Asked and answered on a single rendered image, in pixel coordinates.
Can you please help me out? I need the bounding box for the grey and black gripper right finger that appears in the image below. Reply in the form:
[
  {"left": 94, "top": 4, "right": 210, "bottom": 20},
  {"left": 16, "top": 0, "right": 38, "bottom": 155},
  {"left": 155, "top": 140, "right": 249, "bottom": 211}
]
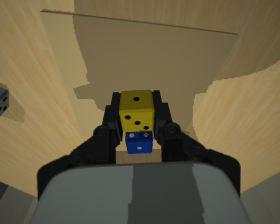
[{"left": 152, "top": 90, "right": 241, "bottom": 197}]

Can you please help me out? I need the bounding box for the blue die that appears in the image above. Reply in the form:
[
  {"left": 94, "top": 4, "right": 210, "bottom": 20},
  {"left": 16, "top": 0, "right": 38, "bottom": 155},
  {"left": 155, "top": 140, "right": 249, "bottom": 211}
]
[{"left": 125, "top": 131, "right": 153, "bottom": 154}]

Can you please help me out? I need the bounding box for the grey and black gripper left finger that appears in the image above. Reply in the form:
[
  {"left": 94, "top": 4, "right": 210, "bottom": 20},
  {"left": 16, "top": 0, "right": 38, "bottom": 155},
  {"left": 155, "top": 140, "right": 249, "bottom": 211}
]
[{"left": 37, "top": 92, "right": 123, "bottom": 201}]

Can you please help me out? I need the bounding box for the yellow die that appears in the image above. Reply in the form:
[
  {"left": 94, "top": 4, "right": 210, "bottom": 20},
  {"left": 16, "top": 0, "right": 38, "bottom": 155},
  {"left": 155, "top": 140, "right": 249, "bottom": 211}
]
[{"left": 119, "top": 90, "right": 154, "bottom": 132}]

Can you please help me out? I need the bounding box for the grey die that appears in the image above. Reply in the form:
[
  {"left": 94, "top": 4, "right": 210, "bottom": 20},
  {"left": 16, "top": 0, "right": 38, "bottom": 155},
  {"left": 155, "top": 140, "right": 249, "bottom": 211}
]
[{"left": 0, "top": 88, "right": 8, "bottom": 116}]

